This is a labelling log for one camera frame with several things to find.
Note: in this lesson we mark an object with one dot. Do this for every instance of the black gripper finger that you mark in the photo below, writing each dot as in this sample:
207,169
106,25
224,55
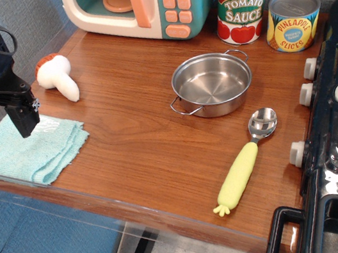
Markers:
24,118

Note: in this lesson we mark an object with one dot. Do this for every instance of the plush white brown mushroom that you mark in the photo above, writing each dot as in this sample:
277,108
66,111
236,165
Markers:
53,71

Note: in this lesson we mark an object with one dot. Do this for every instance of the light blue cloth napkin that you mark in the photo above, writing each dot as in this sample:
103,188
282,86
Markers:
40,158

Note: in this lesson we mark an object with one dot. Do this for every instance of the teal toy microwave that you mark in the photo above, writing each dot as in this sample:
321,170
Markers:
156,19

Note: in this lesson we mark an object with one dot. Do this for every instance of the small steel pot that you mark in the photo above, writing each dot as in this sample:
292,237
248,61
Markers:
211,85

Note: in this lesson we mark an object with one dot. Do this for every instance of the tomato sauce can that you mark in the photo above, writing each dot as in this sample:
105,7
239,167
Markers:
240,21

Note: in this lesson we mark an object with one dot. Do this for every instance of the pineapple slices can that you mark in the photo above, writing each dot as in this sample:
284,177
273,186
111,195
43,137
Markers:
292,24

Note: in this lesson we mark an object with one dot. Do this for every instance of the spoon with yellow handle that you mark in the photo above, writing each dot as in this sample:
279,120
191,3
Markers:
262,124

